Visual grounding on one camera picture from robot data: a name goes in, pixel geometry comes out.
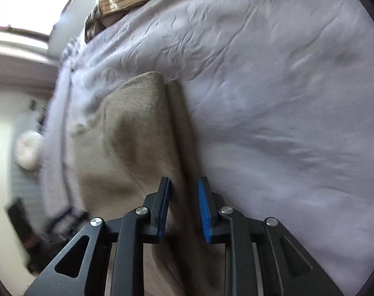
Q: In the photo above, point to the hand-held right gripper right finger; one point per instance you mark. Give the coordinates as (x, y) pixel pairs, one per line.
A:
(204, 212)

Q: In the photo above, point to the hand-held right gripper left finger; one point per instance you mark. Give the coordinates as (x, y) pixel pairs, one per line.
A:
(161, 212)

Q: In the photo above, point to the beige knit garment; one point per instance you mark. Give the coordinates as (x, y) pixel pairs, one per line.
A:
(137, 160)

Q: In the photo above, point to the dark floor clutter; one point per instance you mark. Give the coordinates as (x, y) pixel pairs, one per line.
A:
(42, 234)

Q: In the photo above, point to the pale lilac bed blanket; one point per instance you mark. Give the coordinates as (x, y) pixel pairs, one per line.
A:
(267, 104)

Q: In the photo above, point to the white round cushion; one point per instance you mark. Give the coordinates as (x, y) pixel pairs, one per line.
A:
(28, 149)

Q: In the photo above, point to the window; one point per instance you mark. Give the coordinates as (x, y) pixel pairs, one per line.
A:
(33, 3)

